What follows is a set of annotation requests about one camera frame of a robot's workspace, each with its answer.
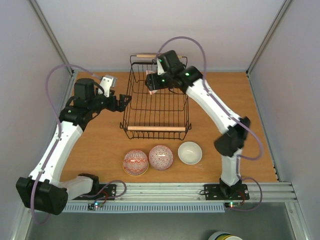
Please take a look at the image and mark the orange floral white bowl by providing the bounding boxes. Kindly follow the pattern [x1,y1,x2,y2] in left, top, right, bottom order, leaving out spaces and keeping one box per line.
[145,70,158,95]

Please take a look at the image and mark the black wire dish rack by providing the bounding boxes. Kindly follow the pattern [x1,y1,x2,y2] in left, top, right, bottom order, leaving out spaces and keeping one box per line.
[120,53,192,141]

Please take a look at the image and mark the red diamond pattern bowl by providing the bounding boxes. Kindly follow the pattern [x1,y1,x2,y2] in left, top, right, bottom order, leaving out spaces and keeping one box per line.
[148,145,174,171]

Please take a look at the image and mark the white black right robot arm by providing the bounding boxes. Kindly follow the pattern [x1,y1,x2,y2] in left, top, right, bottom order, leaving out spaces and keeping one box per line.
[145,50,251,200]

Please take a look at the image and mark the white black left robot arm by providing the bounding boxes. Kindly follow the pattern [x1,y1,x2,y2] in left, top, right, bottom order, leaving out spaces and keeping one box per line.
[15,75,132,215]

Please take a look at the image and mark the red zigzag pattern bowl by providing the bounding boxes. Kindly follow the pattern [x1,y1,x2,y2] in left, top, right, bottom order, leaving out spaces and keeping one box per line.
[122,149,149,177]

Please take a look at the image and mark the plain white bowl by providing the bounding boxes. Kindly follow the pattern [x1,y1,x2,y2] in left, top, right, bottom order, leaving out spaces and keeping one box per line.
[177,141,203,165]

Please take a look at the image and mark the left small circuit board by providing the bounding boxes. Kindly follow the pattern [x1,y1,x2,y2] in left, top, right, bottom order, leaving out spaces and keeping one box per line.
[87,202,104,211]

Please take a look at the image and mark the small circuit board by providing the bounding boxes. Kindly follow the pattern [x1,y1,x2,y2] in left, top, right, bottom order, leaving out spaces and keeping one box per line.
[87,202,104,211]
[224,201,244,209]

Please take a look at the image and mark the right small circuit board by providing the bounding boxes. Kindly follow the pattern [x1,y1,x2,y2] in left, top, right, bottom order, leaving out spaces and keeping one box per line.
[224,201,244,209]

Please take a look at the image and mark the white yellow blue container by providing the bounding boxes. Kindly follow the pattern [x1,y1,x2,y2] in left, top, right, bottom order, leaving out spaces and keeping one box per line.
[208,231,242,240]

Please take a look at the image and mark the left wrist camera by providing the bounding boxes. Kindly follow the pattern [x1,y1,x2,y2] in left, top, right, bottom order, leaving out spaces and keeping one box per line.
[98,75,117,98]

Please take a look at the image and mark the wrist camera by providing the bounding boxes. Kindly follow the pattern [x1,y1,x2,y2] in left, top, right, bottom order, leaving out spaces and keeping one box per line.
[98,75,117,98]
[152,58,166,76]

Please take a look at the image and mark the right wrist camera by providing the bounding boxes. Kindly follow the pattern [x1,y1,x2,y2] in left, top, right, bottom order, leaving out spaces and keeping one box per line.
[152,58,166,76]

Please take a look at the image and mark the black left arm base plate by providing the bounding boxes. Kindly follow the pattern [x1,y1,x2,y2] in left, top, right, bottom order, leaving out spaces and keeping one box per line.
[70,183,118,201]

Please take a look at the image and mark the slotted grey cable duct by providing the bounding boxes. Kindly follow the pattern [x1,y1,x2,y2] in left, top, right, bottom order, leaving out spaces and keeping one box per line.
[63,202,225,214]

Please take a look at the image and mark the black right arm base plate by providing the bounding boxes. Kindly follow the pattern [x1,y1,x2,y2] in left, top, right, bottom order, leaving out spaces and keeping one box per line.
[202,183,250,201]

